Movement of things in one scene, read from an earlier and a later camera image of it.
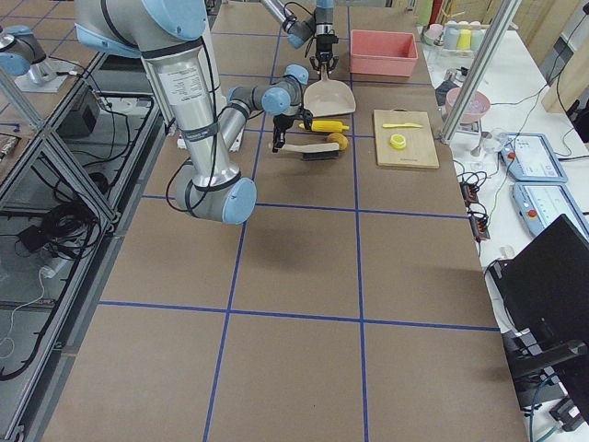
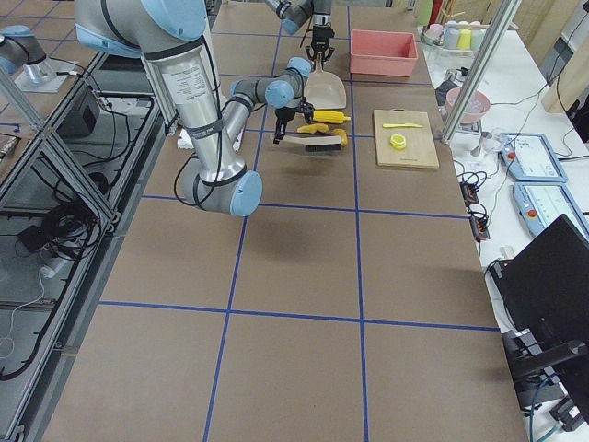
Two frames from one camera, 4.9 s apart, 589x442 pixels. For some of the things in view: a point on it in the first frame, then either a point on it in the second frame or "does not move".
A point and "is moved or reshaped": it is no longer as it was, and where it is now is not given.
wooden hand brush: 315,151 → 311,143
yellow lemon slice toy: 398,141 does not move
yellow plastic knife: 400,125 does not move
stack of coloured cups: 456,35 does not move
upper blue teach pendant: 530,157 does not move
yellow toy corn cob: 326,126 → 329,116
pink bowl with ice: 477,108 does not move
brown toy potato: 338,138 does not move
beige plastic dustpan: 329,97 is moved or reshaped
